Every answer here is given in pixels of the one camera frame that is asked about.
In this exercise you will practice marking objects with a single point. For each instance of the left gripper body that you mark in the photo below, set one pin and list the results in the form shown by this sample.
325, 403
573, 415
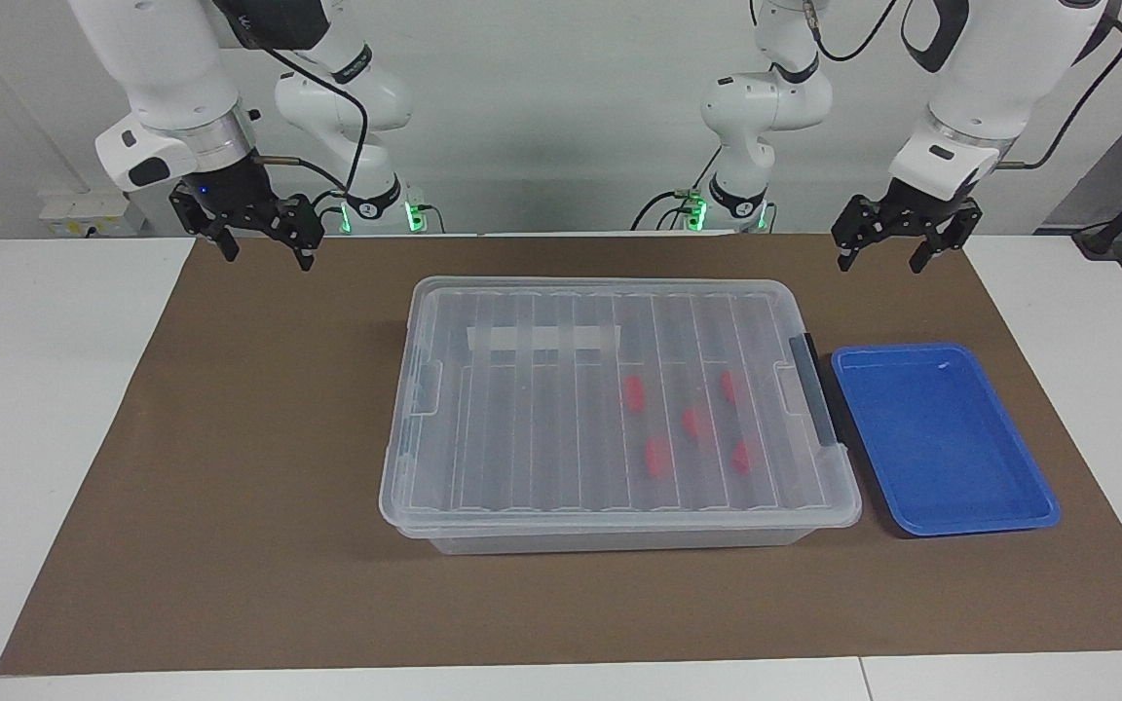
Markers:
923, 211

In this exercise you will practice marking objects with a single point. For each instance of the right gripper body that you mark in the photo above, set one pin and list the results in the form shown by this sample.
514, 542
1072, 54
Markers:
233, 195

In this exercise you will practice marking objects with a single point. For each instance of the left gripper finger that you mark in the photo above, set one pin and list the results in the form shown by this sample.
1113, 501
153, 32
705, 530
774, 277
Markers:
861, 220
958, 232

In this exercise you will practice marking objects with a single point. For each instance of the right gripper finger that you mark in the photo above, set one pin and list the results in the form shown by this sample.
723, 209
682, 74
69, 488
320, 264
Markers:
199, 216
300, 222

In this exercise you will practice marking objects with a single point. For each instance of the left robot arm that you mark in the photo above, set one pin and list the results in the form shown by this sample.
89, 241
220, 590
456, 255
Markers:
999, 58

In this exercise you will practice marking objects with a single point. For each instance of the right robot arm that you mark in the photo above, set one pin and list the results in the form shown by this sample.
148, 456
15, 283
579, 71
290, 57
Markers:
171, 68

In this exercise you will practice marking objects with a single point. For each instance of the grey box latch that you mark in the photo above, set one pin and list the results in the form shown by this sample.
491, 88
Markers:
813, 389

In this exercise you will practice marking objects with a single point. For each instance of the red block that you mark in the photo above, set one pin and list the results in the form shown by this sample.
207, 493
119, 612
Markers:
728, 387
633, 393

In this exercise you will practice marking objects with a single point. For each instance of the clear plastic storage box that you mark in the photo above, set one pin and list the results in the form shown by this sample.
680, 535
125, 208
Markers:
561, 428
619, 540

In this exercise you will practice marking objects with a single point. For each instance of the blue plastic tray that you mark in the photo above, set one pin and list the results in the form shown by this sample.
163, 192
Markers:
941, 438

